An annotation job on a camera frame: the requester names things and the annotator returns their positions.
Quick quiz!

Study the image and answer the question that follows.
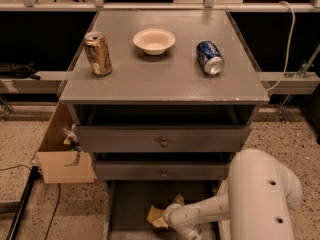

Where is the black metal floor bar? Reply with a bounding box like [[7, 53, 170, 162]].
[[6, 166, 40, 240]]

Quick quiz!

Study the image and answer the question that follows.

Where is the yellow sponge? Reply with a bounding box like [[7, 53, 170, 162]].
[[147, 206, 164, 224]]

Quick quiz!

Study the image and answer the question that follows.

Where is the grey bottom drawer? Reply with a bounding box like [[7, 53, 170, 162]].
[[103, 180, 218, 240]]

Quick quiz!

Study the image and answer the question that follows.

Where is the black floor cable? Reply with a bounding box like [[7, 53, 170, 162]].
[[0, 164, 62, 240]]

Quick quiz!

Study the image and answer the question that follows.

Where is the blue soda can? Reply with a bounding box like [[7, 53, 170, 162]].
[[196, 41, 224, 75]]

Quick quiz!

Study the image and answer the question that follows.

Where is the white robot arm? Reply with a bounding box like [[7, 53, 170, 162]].
[[147, 149, 302, 240]]

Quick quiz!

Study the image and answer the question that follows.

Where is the grey drawer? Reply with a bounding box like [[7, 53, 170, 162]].
[[94, 161, 229, 180], [76, 126, 251, 153], [103, 180, 218, 240]]

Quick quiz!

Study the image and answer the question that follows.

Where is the white bowl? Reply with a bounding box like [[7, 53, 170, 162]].
[[133, 28, 176, 56]]

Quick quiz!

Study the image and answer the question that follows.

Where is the metal shelf bracket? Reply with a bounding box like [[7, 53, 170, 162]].
[[276, 44, 320, 123]]

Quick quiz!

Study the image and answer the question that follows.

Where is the grey top drawer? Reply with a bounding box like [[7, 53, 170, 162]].
[[76, 126, 251, 153]]

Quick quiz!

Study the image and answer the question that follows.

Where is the gold soda can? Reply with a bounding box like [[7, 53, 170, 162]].
[[84, 31, 112, 76]]

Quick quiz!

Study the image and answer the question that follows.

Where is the grey middle drawer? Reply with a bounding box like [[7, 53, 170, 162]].
[[94, 161, 229, 180]]

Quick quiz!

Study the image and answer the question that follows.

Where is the cardboard box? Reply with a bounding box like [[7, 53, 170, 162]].
[[37, 104, 96, 184]]

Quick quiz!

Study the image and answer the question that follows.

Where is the grey drawer cabinet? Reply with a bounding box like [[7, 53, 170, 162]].
[[57, 9, 272, 240]]

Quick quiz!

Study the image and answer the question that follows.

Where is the black object on shelf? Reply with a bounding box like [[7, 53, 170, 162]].
[[0, 63, 41, 80]]

